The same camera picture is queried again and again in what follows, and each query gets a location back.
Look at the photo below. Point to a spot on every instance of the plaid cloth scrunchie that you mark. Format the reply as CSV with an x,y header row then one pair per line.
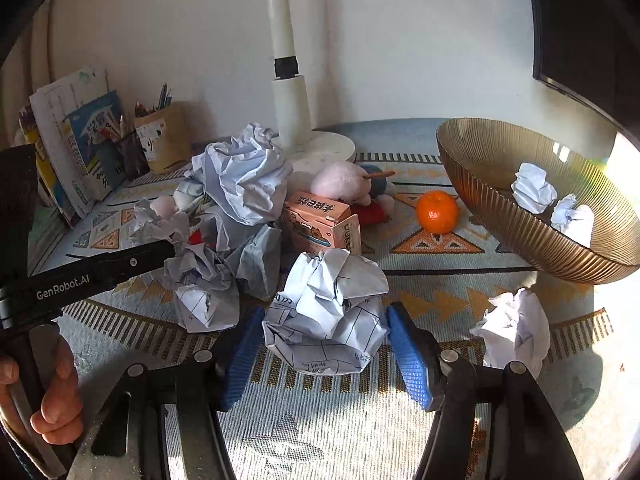
x,y
188,194

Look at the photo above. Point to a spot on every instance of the pastel plush caterpillar toy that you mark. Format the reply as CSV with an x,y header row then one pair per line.
x,y
164,206

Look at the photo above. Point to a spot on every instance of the plush duck toy blue hat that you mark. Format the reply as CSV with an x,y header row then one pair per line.
x,y
367,190

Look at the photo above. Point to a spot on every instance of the paper mid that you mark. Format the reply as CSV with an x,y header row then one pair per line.
x,y
206,296

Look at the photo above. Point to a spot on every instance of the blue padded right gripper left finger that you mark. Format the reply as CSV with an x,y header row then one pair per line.
x,y
235,351

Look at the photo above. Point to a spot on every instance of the person's left hand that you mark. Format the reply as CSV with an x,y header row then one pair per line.
x,y
59,420

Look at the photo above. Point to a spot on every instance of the white workbook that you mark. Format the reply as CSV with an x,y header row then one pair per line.
x,y
52,104

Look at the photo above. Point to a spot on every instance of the patterned woven table mat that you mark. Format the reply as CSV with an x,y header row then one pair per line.
x,y
325,398

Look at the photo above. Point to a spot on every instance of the yellow book stack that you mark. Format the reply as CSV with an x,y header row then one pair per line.
x,y
29,128

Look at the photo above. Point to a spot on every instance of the brown cardboard pen holder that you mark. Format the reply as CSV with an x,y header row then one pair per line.
x,y
164,139

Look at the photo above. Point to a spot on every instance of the pink snack carton box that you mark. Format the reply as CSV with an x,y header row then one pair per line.
x,y
315,224

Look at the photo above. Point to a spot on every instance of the orange mandarin fruit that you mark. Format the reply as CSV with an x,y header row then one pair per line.
x,y
437,212

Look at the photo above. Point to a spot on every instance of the blue workbook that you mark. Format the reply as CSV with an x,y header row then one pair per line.
x,y
94,130

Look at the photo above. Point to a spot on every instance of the black mesh pen holder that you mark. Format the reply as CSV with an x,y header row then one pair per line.
x,y
130,151

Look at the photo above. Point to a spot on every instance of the large paper top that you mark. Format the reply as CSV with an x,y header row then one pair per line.
x,y
246,176

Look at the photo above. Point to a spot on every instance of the paper ball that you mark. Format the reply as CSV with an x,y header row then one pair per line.
x,y
330,318
533,192
515,329

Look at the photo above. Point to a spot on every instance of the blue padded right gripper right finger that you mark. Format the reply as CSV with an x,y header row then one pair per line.
x,y
417,356

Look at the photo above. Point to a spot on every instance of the white desk lamp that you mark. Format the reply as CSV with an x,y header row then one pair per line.
x,y
308,150

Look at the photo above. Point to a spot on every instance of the amber ribbed glass bowl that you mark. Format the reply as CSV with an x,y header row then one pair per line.
x,y
482,156

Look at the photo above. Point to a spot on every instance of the black monitor screen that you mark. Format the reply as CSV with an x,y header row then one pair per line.
x,y
589,50

